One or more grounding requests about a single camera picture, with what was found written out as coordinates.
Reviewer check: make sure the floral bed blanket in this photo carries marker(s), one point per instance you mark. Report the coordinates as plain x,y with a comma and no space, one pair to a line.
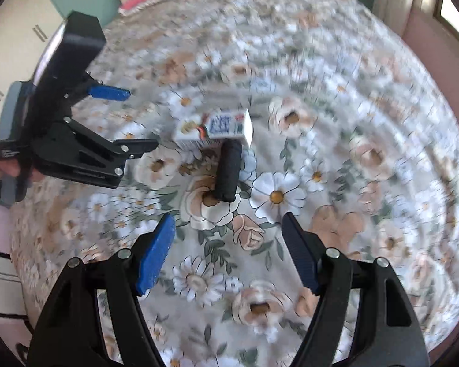
329,141

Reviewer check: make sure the person's left hand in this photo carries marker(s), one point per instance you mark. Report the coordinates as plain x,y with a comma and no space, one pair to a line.
2,170

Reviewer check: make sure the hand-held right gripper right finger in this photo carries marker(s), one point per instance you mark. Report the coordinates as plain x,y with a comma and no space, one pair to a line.
301,254

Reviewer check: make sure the black cylinder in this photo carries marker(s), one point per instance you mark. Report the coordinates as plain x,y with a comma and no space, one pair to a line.
228,172

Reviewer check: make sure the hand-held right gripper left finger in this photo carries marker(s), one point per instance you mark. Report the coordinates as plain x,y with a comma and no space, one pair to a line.
155,254

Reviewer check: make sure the white curtain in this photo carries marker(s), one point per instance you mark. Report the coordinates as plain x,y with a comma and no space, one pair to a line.
396,0

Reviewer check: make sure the white drink carton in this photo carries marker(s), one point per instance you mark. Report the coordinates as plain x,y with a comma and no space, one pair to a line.
214,128

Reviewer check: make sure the person's white striped clothing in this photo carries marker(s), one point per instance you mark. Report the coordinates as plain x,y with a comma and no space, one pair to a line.
4,286

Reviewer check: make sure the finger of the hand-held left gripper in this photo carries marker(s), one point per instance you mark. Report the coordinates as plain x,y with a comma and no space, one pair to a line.
109,93
99,153

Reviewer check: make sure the cream wardrobe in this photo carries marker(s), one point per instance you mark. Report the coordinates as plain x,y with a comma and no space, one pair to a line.
19,49

